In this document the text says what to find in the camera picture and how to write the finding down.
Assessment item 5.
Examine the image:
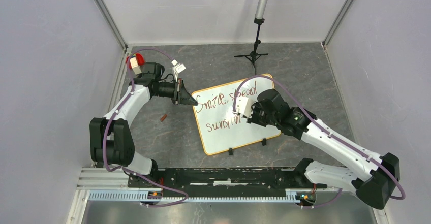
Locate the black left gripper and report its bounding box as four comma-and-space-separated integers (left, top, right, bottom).
154, 78, 198, 106

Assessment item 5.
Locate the red marker cap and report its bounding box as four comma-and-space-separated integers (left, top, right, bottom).
160, 114, 167, 122

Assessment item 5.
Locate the yellow framed whiteboard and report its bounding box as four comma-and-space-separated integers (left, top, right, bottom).
192, 80, 282, 155

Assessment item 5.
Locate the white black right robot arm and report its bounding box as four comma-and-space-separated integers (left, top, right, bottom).
236, 89, 401, 210

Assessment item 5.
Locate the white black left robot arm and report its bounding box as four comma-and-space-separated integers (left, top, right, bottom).
89, 60, 198, 187

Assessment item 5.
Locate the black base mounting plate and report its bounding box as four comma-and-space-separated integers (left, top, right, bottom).
128, 167, 327, 198

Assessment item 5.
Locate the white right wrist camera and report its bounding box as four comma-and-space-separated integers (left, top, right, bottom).
233, 97, 255, 118

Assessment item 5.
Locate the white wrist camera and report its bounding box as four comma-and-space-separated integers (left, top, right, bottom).
233, 97, 255, 118
171, 59, 186, 81

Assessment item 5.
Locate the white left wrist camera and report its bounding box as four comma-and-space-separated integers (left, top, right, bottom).
171, 59, 186, 81

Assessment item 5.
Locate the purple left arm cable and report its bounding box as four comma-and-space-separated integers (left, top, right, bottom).
102, 49, 189, 208

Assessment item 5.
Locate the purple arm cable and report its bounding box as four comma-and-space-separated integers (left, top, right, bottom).
233, 75, 406, 209
102, 49, 189, 208

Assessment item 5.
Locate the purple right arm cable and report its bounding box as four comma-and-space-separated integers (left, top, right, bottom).
233, 75, 406, 209

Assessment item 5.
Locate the black tripod camera stand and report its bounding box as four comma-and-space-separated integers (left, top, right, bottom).
234, 0, 268, 75

